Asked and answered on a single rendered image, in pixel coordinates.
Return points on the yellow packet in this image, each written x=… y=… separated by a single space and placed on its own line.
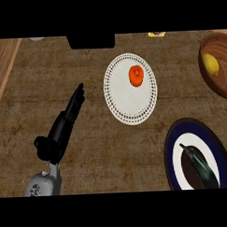
x=156 y=34

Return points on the orange-red fruit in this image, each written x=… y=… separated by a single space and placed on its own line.
x=136 y=75

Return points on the brown wooden bowl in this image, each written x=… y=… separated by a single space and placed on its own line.
x=221 y=73

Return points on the dark green eggplant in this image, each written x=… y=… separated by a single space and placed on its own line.
x=200 y=167

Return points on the pale grey object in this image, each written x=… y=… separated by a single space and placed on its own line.
x=37 y=38

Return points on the white dotted-rim plate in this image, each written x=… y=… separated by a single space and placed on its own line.
x=130 y=96

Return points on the blue-rimmed white plate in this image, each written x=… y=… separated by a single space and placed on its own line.
x=182 y=153

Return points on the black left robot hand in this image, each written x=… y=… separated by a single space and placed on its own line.
x=58 y=133

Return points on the yellow lemon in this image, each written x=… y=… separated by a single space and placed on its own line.
x=211 y=64

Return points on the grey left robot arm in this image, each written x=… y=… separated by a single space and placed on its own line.
x=43 y=184

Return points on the black box-shaped appliance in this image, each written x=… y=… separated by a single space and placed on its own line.
x=91 y=41

